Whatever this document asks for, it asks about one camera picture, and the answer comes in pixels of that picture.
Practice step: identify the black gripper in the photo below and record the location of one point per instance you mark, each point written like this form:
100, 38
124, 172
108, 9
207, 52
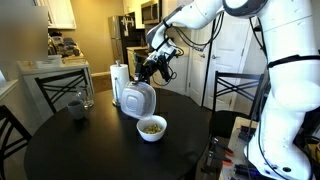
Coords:
152, 63

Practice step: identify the clear plastic food container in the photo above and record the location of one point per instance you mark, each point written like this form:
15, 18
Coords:
138, 100

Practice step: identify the yellow candy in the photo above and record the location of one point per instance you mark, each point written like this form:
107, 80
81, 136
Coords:
154, 127
148, 130

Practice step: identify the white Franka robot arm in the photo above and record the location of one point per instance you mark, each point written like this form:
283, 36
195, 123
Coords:
293, 93

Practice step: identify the white ceramic bowl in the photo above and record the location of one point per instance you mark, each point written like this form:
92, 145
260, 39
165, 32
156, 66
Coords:
151, 136

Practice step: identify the white paper towel roll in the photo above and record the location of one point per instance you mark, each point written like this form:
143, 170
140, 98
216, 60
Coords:
120, 80

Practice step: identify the metal paper towel holder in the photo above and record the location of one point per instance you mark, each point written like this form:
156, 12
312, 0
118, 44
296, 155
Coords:
117, 62

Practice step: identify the stainless steel refrigerator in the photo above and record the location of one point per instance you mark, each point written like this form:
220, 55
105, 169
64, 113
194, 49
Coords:
116, 36

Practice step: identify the clear drinking glass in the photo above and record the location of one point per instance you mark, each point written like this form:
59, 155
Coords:
87, 98

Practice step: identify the black microwave oven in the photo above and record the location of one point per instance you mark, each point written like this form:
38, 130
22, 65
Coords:
150, 12

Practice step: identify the grey mug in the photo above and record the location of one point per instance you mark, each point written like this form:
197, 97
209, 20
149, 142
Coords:
76, 110

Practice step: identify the black metal chair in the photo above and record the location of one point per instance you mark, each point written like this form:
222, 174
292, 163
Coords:
230, 123
61, 78
10, 128

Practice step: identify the white panel door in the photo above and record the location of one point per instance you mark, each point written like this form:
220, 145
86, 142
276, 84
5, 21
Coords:
226, 66

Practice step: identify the black coffee maker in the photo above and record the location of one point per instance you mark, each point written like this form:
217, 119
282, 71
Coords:
55, 45

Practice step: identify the clear plastic countertop bin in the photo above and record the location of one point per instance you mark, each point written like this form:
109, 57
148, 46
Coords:
48, 61

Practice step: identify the white upper kitchen cabinet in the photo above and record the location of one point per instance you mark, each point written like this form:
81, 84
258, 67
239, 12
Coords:
61, 13

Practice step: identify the white kitchen counter cabinet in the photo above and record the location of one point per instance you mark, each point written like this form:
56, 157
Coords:
33, 83

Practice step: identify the white robot mounting platform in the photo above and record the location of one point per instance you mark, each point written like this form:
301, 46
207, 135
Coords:
236, 146

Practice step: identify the robot controller with blue light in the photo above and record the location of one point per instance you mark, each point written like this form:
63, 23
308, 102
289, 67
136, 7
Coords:
248, 170

